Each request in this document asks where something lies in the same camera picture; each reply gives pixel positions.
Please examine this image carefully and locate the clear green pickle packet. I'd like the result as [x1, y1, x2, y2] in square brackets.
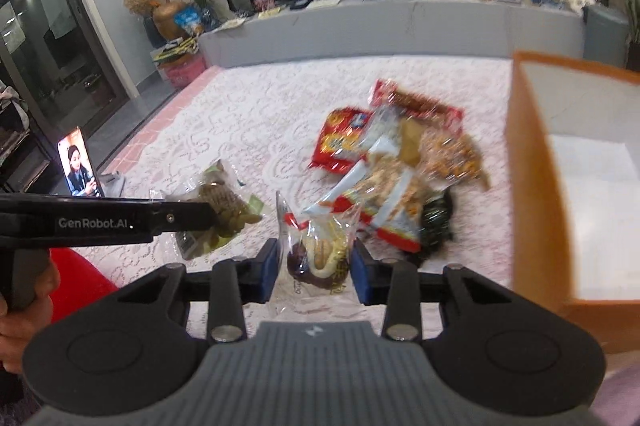
[149, 158, 265, 261]

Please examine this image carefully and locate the dark green snack packet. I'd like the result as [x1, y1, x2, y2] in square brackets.
[413, 187, 454, 265]

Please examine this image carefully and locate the clear date nut packet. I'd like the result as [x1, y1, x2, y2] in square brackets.
[268, 193, 360, 322]

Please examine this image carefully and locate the peanut snack bag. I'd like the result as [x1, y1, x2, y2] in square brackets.
[416, 128, 491, 191]

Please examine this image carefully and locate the person left hand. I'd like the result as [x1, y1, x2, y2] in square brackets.
[0, 261, 60, 374]

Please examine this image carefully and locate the smartphone on stand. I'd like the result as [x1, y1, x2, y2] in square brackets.
[58, 127, 104, 198]

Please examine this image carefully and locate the white lace tablecloth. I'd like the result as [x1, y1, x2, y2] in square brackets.
[74, 54, 522, 340]

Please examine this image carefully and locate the pink storage box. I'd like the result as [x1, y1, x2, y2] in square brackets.
[160, 54, 207, 90]

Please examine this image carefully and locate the red chip snack bag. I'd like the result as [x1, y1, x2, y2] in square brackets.
[309, 107, 372, 175]

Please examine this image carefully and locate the red meat snack packet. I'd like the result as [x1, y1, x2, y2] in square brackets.
[369, 79, 464, 134]

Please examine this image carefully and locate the golden vase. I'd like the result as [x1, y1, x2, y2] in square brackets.
[152, 1, 186, 41]

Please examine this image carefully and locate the orange cardboard box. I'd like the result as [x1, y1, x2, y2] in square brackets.
[506, 52, 639, 354]

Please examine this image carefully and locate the grey trash bin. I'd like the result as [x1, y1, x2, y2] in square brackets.
[582, 4, 629, 68]

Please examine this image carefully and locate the potted green plant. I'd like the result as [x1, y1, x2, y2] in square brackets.
[623, 0, 640, 72]

